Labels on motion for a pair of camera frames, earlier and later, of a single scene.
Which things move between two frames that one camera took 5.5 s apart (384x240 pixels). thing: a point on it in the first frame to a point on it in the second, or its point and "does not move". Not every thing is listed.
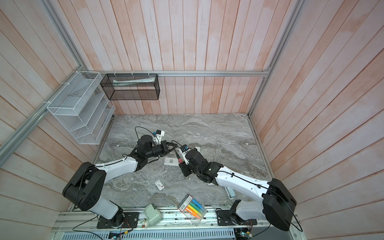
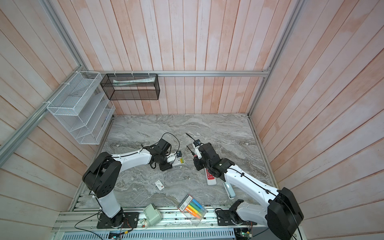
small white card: x=159 y=185 does not move
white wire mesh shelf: x=83 y=108 does not move
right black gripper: x=184 y=168 to x=197 y=162
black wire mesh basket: x=131 y=86 does not move
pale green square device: x=152 y=215 does not move
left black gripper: x=165 y=148 to x=167 y=166
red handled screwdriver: x=180 y=160 to x=193 y=139
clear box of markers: x=195 y=210 does not move
